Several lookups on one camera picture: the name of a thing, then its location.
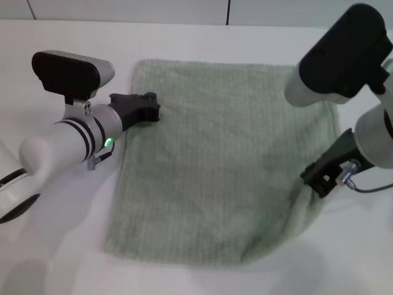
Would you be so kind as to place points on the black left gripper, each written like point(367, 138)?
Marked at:
point(130, 110)

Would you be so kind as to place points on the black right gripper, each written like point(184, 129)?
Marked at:
point(337, 156)

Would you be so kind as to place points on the light green ribbed towel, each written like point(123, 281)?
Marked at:
point(199, 159)

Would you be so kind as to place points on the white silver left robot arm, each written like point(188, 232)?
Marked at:
point(52, 147)

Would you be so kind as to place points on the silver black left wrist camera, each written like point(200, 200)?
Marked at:
point(63, 72)

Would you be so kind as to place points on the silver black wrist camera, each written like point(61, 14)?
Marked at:
point(337, 61)
point(63, 72)

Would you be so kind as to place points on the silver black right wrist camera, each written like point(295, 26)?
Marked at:
point(337, 61)

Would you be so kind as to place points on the dark vertical wall strip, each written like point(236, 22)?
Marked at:
point(228, 12)

